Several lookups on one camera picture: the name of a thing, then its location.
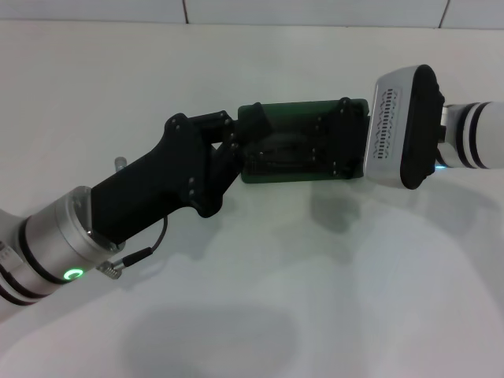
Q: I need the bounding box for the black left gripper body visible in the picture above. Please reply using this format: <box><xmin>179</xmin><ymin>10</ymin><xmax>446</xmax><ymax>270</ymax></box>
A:
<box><xmin>90</xmin><ymin>112</ymin><xmax>238</xmax><ymax>253</ymax></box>

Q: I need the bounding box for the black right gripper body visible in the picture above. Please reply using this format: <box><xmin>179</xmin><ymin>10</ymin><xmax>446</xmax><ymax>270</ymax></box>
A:
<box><xmin>329</xmin><ymin>95</ymin><xmax>370</xmax><ymax>180</ymax></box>

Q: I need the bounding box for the green glasses case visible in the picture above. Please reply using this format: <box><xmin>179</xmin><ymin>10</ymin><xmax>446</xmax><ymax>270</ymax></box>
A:
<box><xmin>237</xmin><ymin>98</ymin><xmax>370</xmax><ymax>185</ymax></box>

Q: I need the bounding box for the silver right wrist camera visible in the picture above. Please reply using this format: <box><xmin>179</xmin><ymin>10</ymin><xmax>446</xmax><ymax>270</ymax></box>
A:
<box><xmin>362</xmin><ymin>64</ymin><xmax>447</xmax><ymax>191</ymax></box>

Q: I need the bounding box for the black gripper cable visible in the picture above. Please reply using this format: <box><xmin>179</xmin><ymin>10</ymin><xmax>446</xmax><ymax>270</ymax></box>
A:
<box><xmin>97</xmin><ymin>215</ymin><xmax>171</xmax><ymax>280</ymax></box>

